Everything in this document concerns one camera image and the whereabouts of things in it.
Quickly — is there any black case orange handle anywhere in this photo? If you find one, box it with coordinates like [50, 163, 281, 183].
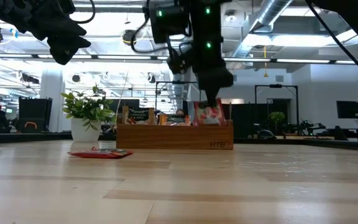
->
[18, 97, 53, 134]

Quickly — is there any black background desk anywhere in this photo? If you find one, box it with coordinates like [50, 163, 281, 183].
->
[326, 126, 358, 142]

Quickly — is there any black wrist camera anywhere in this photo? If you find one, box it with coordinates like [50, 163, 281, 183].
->
[149, 1, 191, 44]
[57, 0, 76, 16]

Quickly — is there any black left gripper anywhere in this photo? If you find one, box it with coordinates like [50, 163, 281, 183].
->
[0, 0, 92, 66]

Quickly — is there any wooden three-compartment organiser box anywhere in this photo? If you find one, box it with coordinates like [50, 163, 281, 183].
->
[116, 119, 234, 151]

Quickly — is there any black wall monitor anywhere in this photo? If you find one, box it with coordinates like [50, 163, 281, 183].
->
[336, 100, 358, 119]

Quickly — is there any green potted plant white pot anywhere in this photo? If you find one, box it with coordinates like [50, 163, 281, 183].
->
[60, 84, 117, 143]

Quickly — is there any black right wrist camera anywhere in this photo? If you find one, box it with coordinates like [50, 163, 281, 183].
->
[149, 1, 191, 44]

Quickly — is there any orange tea bag packet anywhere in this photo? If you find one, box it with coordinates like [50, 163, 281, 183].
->
[159, 113, 192, 126]

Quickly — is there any black station frame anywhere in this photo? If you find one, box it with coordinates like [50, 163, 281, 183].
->
[155, 81, 202, 125]
[254, 84, 300, 138]

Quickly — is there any black desk monitor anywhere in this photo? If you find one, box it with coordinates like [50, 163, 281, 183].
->
[109, 98, 140, 125]

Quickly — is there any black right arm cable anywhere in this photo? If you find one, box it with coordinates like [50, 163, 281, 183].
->
[130, 0, 171, 54]

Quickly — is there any background potted plant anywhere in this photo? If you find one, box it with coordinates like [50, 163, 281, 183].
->
[268, 111, 286, 126]

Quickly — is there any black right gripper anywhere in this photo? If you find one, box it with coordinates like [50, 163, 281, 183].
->
[166, 0, 234, 107]

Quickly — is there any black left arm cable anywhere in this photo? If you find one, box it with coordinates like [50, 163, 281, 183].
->
[73, 0, 96, 25]

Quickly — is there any red tea bag packet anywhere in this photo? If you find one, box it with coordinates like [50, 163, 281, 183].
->
[68, 147, 134, 159]
[193, 98, 228, 127]

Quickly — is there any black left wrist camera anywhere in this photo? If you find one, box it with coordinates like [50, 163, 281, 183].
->
[57, 0, 76, 16]

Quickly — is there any yellow hanging cord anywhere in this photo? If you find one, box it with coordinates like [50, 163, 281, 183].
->
[262, 45, 269, 78]

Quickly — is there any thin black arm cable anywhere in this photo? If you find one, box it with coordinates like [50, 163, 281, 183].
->
[305, 0, 358, 89]

